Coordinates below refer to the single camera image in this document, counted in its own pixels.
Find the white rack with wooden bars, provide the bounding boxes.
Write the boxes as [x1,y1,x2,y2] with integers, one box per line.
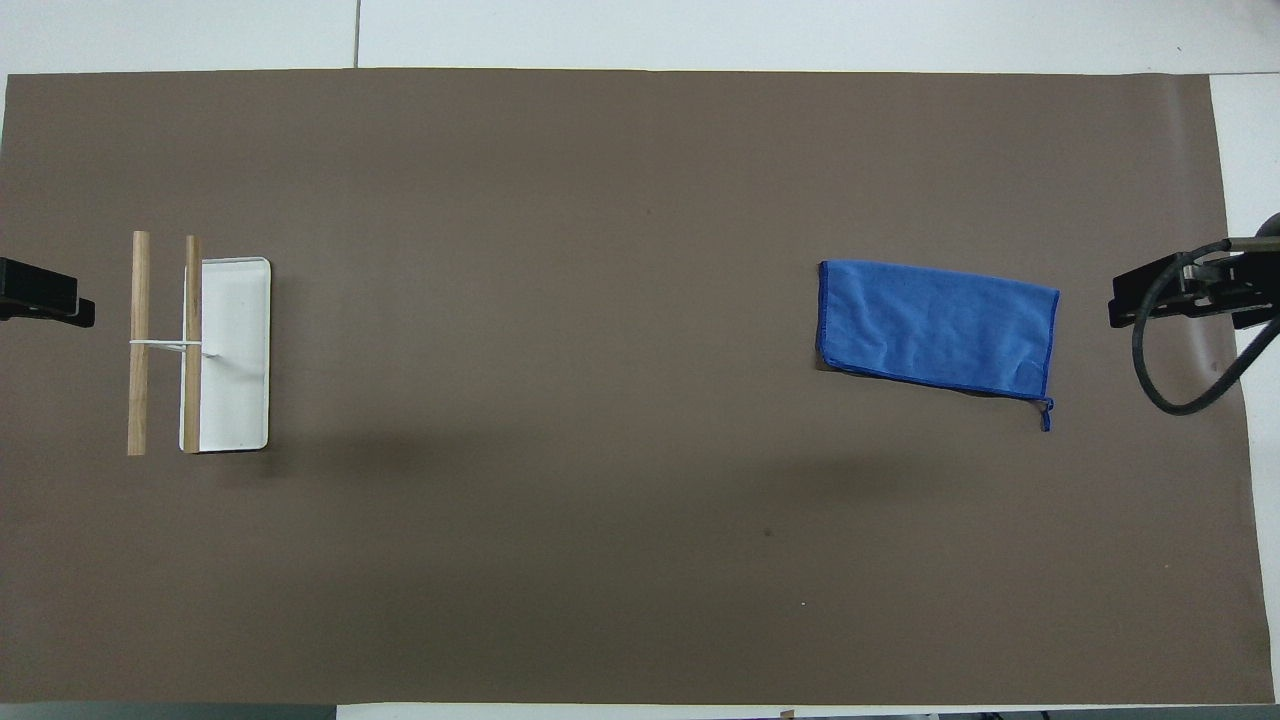
[127,230,273,458]

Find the blue towel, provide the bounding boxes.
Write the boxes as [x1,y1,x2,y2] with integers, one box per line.
[814,259,1062,433]

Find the black cable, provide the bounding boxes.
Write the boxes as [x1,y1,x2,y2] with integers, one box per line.
[1131,236,1280,417]

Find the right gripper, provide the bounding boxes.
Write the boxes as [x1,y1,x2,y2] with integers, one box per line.
[1107,247,1280,330]

